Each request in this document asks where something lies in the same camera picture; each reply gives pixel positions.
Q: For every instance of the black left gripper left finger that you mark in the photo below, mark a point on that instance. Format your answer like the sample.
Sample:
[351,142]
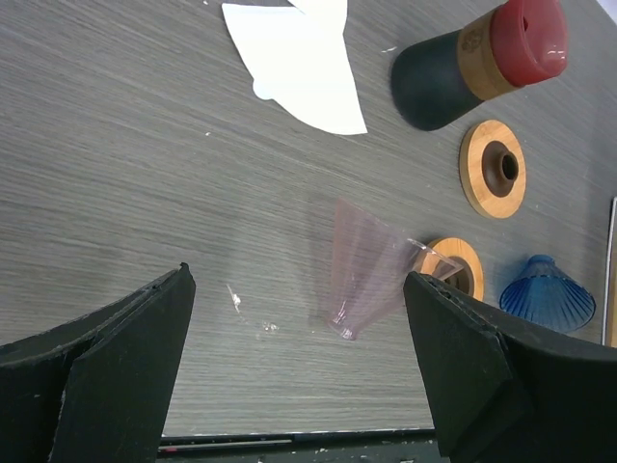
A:
[98,388]

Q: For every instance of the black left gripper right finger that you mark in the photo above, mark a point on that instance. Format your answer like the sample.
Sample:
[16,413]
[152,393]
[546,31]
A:
[502,389]

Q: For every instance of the blue glass dripper cone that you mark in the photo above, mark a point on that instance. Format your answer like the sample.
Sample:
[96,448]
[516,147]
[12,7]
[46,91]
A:
[545,295]

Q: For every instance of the bamboo dripper ring holder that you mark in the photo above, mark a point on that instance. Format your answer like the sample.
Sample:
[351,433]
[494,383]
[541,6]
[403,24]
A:
[453,260]

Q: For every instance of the white paper coffee filter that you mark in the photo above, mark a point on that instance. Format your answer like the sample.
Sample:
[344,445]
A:
[300,61]

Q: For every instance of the pink clear plastic dripper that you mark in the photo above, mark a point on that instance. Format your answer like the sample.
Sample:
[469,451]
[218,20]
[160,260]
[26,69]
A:
[371,261]

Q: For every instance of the black cup with red lid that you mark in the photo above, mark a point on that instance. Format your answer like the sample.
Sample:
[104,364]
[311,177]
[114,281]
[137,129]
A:
[519,43]

